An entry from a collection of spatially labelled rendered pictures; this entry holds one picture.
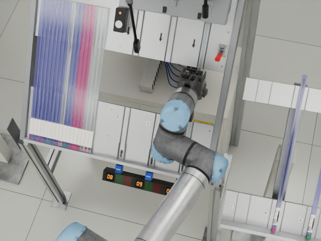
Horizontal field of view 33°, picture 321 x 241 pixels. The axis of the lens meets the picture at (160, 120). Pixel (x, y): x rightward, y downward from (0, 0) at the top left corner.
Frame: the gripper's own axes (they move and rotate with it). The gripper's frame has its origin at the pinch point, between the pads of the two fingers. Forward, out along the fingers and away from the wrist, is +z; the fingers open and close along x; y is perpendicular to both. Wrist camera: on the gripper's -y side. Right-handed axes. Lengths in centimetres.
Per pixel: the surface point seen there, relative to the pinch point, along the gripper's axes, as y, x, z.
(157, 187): -40.5, 7.5, -4.7
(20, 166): -82, 88, 48
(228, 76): 3.3, -9.6, 0.5
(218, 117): -10.3, -8.8, -1.8
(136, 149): -27.9, 16.8, -3.6
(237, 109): -33, -11, 57
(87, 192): -86, 51, 45
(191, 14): 21.6, 4.6, -1.4
